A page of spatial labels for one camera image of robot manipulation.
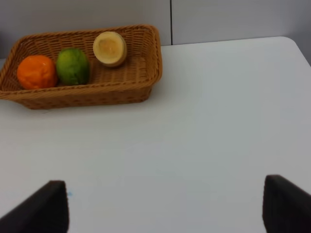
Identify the red yellow peach fruit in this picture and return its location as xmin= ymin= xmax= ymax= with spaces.
xmin=93 ymin=32 xmax=127 ymax=67

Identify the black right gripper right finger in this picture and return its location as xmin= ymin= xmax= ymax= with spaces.
xmin=262 ymin=175 xmax=311 ymax=233

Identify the orange wicker basket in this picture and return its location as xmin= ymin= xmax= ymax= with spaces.
xmin=0 ymin=24 xmax=163 ymax=109

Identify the orange tangerine fruit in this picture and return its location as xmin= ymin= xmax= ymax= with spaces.
xmin=17 ymin=55 xmax=58 ymax=90

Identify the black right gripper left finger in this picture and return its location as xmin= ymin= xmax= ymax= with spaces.
xmin=0 ymin=181 xmax=69 ymax=233

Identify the green lime fruit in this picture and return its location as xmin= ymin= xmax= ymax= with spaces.
xmin=56 ymin=48 xmax=90 ymax=85

